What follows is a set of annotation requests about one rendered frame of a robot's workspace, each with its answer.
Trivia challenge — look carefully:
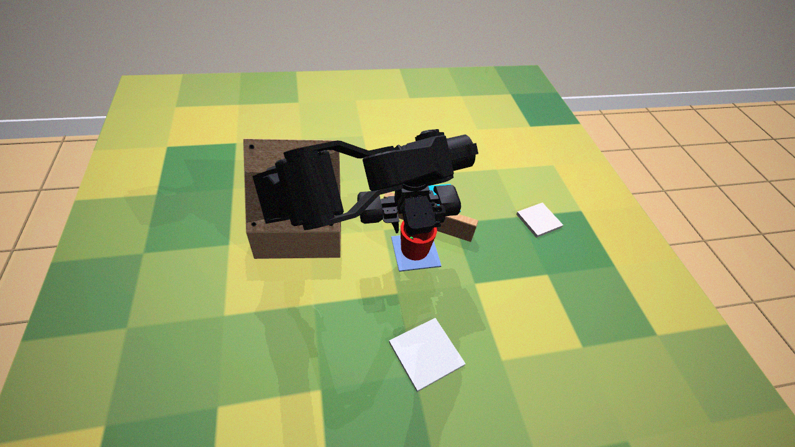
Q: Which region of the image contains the white square tile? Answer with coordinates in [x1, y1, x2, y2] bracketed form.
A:
[389, 318, 465, 392]

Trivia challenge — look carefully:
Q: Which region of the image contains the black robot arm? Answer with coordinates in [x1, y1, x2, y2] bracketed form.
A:
[253, 129, 478, 235]

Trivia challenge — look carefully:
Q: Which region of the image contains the tan wooden plank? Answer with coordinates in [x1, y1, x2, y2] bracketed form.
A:
[383, 192, 478, 242]

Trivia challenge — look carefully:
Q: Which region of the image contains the red cup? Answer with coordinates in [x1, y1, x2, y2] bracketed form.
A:
[401, 221, 437, 261]

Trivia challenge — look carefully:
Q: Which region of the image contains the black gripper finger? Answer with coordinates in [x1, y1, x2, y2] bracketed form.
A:
[383, 214, 399, 233]

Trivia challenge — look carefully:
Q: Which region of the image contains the white flat rectangular block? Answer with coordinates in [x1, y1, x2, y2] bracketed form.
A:
[516, 203, 563, 238]

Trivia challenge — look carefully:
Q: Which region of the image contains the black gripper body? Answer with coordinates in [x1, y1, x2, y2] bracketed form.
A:
[360, 184, 461, 224]

